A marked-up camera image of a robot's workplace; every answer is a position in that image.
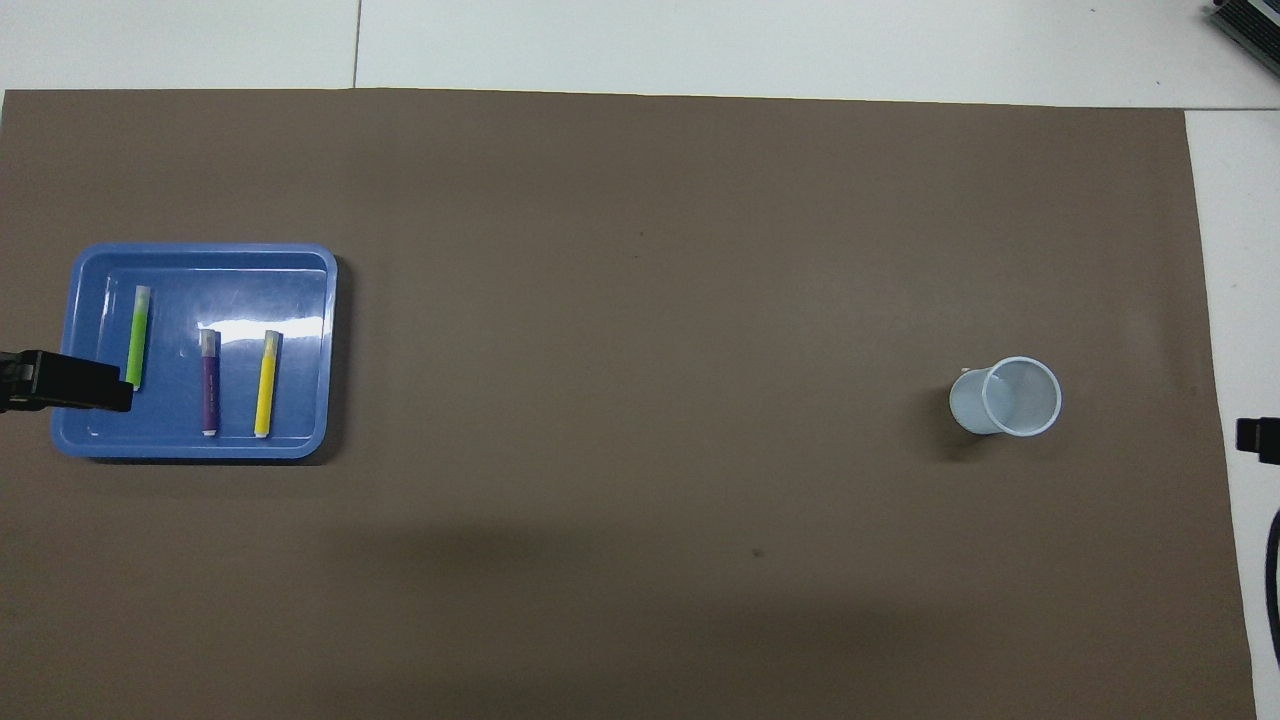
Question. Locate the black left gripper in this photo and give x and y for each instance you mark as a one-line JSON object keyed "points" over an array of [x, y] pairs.
{"points": [[15, 382]]}

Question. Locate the green highlighter pen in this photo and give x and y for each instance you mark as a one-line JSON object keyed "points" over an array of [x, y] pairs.
{"points": [[138, 335]]}

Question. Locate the purple highlighter pen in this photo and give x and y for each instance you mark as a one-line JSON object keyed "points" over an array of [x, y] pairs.
{"points": [[209, 390]]}

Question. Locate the yellow highlighter pen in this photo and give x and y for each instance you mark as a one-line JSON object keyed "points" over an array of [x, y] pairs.
{"points": [[266, 390]]}

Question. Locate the blue plastic tray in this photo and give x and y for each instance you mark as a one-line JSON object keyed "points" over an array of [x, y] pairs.
{"points": [[290, 400]]}

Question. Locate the light blue mesh cup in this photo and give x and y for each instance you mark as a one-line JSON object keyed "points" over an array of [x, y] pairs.
{"points": [[1020, 395]]}

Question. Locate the grey ribbed device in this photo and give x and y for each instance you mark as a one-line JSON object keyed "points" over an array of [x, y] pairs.
{"points": [[1250, 25]]}

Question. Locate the brown table mat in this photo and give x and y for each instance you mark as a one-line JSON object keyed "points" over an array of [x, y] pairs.
{"points": [[640, 300]]}

